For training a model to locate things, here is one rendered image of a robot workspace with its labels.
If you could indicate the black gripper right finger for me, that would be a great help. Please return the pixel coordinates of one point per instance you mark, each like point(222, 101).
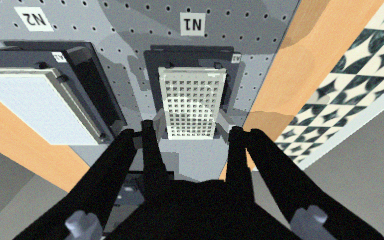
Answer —
point(311, 213)

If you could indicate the white flat rectangular plate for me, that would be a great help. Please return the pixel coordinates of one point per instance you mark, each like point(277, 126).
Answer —
point(48, 107)

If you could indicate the grey flat base plate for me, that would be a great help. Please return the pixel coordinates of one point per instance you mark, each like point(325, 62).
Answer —
point(120, 30)

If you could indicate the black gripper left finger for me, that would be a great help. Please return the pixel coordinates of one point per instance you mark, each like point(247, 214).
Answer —
point(82, 213)

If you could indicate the white label with black n2 text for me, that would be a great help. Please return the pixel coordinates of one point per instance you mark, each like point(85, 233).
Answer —
point(34, 18)

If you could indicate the white well plate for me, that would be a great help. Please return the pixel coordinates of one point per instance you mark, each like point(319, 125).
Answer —
point(192, 113)

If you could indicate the white label with black letters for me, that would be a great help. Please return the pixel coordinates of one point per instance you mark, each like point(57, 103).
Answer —
point(192, 24)

